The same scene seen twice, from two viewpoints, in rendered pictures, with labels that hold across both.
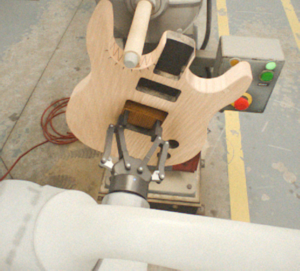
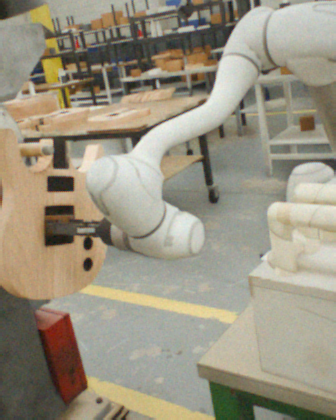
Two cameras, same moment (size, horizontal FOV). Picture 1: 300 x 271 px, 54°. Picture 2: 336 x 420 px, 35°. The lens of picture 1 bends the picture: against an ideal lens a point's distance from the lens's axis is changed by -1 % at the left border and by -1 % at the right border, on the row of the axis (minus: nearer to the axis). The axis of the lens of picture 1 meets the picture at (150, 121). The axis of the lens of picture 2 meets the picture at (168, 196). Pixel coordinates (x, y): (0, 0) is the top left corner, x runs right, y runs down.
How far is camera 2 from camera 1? 105 cm
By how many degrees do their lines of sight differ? 56
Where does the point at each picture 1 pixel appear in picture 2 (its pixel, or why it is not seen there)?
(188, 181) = (92, 399)
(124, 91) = (40, 197)
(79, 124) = (16, 266)
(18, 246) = (134, 164)
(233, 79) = (94, 153)
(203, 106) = not seen: hidden behind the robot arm
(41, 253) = (145, 159)
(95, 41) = (12, 155)
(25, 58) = not seen: outside the picture
